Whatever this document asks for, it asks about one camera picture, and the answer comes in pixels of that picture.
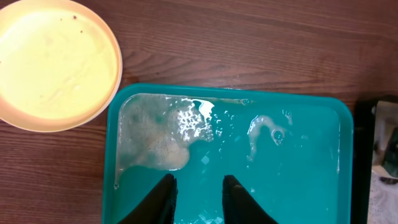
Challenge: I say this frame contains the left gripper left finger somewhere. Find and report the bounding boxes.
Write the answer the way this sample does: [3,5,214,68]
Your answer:
[118,174,178,224]

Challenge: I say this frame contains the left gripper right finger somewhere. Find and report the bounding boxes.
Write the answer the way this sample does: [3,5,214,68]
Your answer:
[222,175,277,224]

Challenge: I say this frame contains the yellow-green plate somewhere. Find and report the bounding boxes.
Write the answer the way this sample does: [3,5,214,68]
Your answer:
[1,0,123,133]

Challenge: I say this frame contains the teal plastic tray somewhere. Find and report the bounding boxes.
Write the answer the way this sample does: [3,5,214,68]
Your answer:
[101,84,354,223]

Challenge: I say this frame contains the black soapy water tray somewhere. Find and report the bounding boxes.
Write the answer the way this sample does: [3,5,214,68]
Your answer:
[351,95,397,223]

